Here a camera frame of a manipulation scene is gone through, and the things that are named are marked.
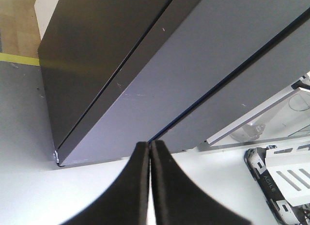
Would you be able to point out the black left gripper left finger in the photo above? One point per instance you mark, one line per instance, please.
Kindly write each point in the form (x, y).
(125, 202)

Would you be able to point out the fridge door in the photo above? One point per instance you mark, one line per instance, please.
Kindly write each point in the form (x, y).
(151, 90)

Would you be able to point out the yellow floor tape line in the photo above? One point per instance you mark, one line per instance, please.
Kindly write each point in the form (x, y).
(19, 59)

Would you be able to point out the white open fridge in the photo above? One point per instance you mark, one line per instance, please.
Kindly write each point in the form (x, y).
(87, 42)

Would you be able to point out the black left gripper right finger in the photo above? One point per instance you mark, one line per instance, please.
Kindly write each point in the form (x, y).
(178, 200)

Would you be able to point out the white black robot base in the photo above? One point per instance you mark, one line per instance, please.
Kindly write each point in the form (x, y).
(283, 174)

